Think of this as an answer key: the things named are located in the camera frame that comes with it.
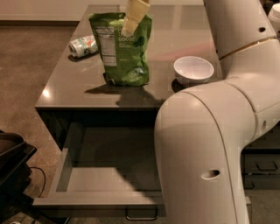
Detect black cable on floor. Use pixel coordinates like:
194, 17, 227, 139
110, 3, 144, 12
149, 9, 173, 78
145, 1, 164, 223
29, 166, 47, 198

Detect black drawer handle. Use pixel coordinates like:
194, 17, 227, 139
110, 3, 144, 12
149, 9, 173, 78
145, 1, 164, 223
125, 208, 158, 221

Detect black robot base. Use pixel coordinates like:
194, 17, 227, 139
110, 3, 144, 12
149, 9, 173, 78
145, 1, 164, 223
0, 131, 39, 221

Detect crushed white soda can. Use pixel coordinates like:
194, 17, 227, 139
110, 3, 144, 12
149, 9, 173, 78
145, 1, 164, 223
69, 35, 98, 59

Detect green rice chip bag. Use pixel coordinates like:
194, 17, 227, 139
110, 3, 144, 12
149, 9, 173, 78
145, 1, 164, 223
88, 12, 152, 87

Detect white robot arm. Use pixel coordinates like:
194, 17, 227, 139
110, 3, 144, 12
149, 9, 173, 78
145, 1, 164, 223
154, 0, 280, 224

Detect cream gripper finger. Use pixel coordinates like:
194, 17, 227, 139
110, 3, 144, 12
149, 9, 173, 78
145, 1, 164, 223
121, 0, 150, 37

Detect white plastic jar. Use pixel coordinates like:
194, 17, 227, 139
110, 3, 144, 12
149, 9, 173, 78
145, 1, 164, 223
268, 3, 280, 33

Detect white ceramic bowl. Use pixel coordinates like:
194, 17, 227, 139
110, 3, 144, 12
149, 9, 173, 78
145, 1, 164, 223
173, 56, 214, 87

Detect grey lower right drawers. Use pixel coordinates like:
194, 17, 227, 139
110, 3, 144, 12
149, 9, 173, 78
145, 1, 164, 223
241, 125, 280, 190

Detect open grey top drawer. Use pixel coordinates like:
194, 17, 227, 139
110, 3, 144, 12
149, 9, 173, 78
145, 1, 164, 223
32, 121, 252, 219

